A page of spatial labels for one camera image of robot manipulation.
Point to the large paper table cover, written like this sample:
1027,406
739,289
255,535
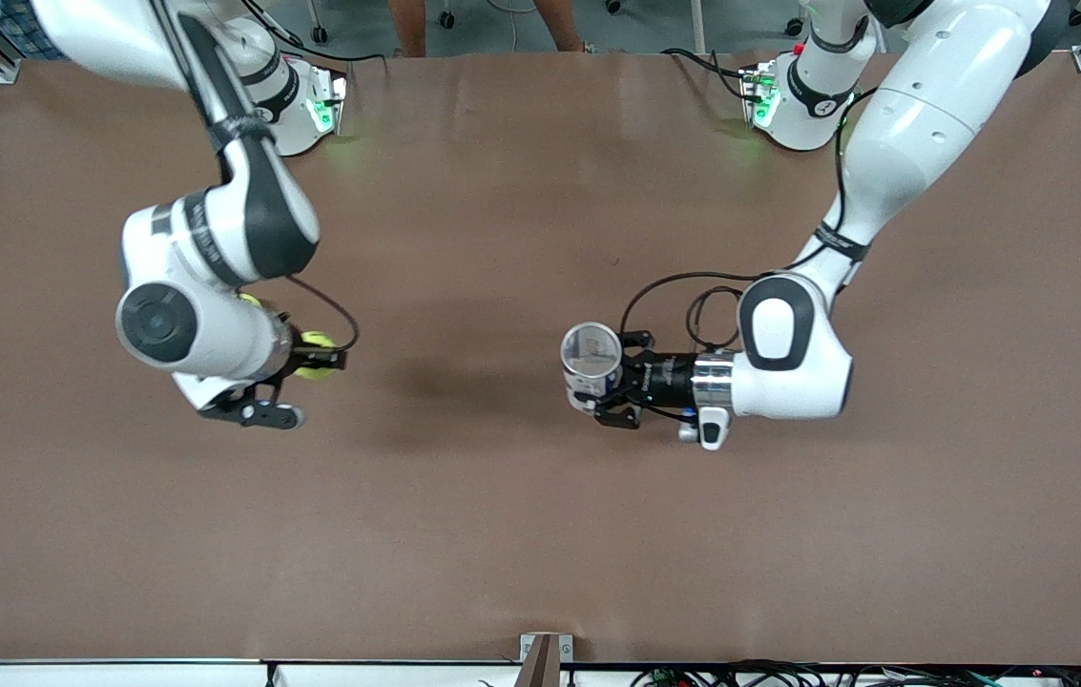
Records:
540,525

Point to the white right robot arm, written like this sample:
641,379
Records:
216,334

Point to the white table edge frame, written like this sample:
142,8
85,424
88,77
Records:
120,676

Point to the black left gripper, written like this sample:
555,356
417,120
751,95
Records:
669,377

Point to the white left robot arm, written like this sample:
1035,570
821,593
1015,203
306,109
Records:
788,382

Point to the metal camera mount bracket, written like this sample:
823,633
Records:
545,663

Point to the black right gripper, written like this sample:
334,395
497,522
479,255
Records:
303,359

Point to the bare person leg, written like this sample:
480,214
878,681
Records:
559,19
409,24

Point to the blue plaid shorts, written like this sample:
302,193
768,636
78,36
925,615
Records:
15,24

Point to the yellow tennis ball black print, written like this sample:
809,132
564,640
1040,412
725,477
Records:
252,301

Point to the white blue tennis ball can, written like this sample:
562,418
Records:
588,348

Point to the white metal pole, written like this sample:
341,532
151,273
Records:
698,24

